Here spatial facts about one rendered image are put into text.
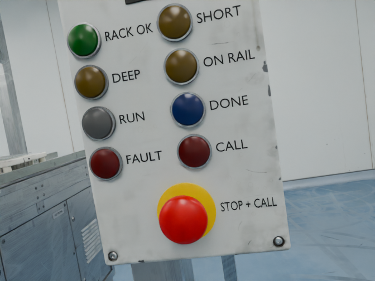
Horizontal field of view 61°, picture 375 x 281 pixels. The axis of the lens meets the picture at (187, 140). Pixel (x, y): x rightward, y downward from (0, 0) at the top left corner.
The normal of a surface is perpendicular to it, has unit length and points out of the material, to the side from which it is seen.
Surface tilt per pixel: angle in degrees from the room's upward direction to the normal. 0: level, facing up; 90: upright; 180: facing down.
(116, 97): 90
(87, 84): 93
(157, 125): 90
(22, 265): 90
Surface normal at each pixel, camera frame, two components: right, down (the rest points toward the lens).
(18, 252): 0.98, -0.14
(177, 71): -0.16, 0.15
